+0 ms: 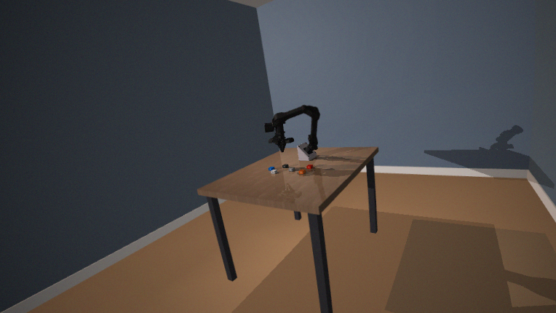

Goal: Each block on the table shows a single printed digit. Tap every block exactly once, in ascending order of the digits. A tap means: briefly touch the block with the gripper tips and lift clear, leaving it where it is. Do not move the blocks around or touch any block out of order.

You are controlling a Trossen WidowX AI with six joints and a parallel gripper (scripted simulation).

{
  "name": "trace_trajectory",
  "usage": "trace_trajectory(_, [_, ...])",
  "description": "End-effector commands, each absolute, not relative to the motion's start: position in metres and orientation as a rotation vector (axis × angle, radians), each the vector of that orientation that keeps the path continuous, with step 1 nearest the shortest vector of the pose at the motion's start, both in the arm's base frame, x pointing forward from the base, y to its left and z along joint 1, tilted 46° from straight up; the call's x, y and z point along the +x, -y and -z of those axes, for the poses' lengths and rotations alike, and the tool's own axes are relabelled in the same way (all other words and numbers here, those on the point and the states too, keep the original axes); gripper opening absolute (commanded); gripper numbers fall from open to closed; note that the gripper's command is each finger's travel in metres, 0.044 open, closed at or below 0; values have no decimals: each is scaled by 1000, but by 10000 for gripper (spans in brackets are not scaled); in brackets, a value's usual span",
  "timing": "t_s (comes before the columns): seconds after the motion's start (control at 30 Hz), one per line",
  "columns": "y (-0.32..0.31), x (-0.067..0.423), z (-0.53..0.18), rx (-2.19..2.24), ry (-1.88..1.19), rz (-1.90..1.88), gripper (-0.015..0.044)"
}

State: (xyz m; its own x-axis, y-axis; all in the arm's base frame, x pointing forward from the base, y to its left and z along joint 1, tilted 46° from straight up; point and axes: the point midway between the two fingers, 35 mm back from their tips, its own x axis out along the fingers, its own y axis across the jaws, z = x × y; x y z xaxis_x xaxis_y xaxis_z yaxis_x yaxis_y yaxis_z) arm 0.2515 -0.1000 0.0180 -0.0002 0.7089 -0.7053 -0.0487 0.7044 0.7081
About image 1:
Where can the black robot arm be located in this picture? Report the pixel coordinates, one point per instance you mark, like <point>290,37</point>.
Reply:
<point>281,117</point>

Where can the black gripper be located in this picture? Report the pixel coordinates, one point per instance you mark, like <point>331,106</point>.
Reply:
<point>283,142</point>

